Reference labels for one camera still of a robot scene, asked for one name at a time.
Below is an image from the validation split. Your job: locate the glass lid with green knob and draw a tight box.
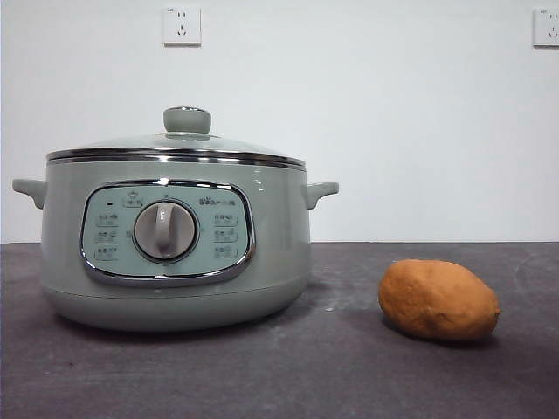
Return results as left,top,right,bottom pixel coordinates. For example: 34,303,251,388
46,106,307,169

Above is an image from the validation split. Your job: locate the brown potato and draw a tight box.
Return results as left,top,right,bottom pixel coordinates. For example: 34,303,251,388
377,258,502,342

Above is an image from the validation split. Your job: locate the sage green electric cooking pot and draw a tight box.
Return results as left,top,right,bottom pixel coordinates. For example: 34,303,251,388
11,157,341,334

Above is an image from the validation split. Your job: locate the white wall socket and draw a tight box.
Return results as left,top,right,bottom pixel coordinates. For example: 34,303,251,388
532,7,559,49
162,6,203,47

